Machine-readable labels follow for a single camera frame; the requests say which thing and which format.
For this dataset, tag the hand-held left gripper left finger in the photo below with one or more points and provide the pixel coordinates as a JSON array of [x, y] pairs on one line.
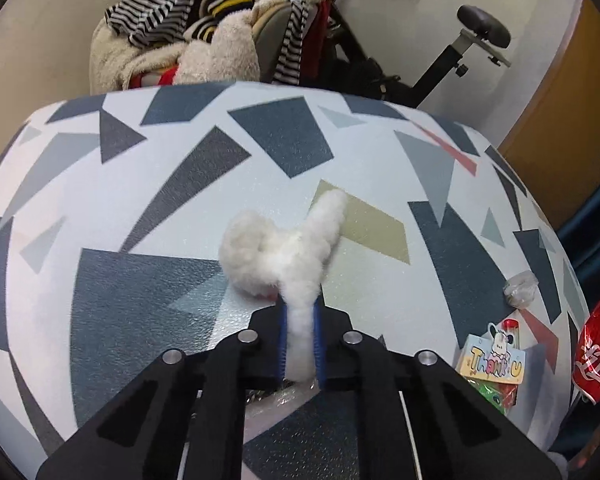
[[281, 340]]

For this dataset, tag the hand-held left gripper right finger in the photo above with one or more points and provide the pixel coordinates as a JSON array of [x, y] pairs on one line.
[[319, 340]]

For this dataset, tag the white fluffy plush piece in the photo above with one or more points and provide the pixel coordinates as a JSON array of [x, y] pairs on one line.
[[300, 260]]

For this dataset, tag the clear plastic film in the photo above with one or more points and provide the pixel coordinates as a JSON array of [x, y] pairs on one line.
[[280, 399]]

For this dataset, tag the colourful cartoon card packet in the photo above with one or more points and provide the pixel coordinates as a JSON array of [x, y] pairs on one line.
[[495, 360]]

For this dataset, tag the black exercise bike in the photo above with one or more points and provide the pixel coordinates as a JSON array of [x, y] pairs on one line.
[[360, 70]]

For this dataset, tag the cream fleece blanket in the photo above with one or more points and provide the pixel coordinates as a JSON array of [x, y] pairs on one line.
[[220, 55]]

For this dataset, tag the red cloth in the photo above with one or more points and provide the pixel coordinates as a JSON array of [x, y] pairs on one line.
[[317, 45]]

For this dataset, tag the wooden cabinet panel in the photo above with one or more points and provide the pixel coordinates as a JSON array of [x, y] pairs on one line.
[[570, 110]]

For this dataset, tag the dark jacket with yellow stripes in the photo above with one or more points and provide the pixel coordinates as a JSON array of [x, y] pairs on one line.
[[220, 5]]

